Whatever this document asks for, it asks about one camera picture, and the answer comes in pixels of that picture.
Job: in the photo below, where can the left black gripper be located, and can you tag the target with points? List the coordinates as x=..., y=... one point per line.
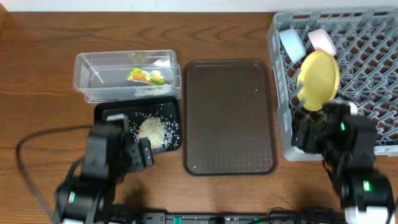
x=134, y=152

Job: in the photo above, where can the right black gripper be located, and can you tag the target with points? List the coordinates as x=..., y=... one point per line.
x=311, y=134

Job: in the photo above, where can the yellow plate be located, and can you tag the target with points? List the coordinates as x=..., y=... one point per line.
x=320, y=78

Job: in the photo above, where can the green snack wrapper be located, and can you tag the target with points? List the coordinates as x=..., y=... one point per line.
x=151, y=78

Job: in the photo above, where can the white rice bowl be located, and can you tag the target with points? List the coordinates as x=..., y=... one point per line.
x=320, y=40

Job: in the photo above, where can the light blue bowl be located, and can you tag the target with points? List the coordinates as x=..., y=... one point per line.
x=292, y=44

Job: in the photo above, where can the white green cup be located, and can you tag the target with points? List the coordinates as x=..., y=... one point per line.
x=353, y=108

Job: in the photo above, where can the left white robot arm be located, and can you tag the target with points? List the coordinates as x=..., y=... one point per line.
x=88, y=191

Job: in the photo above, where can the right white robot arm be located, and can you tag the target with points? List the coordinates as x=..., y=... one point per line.
x=346, y=142

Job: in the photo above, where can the black waste tray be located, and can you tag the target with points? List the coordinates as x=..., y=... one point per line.
x=103, y=110

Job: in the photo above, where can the grey dishwasher rack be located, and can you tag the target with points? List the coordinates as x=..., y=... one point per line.
x=366, y=53

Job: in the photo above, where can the cooked rice pile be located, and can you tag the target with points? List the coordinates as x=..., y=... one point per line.
x=159, y=124

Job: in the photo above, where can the clear plastic bin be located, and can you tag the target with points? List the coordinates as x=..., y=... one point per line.
x=101, y=76

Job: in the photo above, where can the brown serving tray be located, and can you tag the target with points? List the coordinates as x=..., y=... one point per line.
x=229, y=119

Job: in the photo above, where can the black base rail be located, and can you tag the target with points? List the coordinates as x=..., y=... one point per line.
x=276, y=215

